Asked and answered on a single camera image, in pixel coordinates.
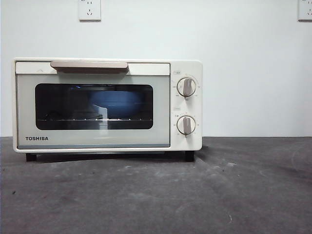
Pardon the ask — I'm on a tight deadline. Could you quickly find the metal wire oven rack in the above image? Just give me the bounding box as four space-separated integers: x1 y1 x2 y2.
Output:
39 117 153 122

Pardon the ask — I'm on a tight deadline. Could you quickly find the cream Toshiba toaster oven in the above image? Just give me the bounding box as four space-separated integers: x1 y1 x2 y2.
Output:
12 57 203 162

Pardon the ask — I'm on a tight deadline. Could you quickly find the blue ribbed bowl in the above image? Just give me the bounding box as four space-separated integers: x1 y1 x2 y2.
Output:
89 90 140 116

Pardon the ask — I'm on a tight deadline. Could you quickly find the glass oven door with handle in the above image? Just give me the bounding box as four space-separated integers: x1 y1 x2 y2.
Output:
15 61 171 148

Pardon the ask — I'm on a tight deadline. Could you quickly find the white wall socket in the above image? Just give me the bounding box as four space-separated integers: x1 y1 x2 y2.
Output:
297 0 312 21
78 0 102 21

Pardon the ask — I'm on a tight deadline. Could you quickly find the cream oven timer knob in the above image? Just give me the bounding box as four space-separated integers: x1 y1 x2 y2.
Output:
176 115 197 136

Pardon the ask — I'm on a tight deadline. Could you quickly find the cream oven temperature knob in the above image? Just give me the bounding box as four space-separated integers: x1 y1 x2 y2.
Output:
176 77 197 98

